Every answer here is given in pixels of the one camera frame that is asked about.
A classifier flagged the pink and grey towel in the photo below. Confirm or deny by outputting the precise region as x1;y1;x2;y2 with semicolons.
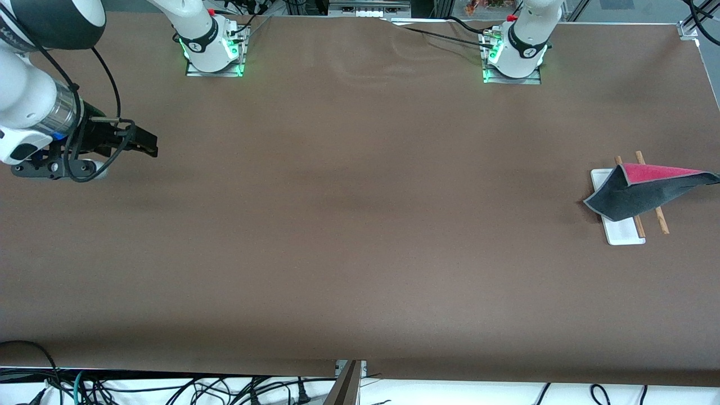
583;163;720;222

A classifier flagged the white rack with wooden bars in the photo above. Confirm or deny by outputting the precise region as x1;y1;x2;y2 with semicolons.
589;150;671;246

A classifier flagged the brown table cover sheet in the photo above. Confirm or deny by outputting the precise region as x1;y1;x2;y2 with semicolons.
0;10;720;388

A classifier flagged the grey power strip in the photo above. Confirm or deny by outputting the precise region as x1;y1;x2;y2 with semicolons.
329;0;411;17

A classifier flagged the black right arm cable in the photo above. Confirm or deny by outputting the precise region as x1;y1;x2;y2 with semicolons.
0;11;136;183

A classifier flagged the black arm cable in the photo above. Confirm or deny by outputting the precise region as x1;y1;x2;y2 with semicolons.
0;11;136;183
682;0;720;47

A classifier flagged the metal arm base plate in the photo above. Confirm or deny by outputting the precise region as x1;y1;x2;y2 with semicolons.
482;67;542;85
186;56;246;78

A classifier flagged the black looped floor cable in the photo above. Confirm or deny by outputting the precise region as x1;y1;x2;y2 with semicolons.
0;340;60;405

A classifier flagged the metal support post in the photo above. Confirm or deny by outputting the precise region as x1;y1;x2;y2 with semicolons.
323;360;366;405

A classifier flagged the long black table cable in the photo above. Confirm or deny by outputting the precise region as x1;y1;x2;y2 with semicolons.
388;20;498;51

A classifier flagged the short black table cable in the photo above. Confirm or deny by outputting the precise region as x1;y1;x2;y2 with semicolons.
447;16;488;34

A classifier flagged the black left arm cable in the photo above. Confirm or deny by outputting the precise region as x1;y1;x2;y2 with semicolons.
682;0;720;47

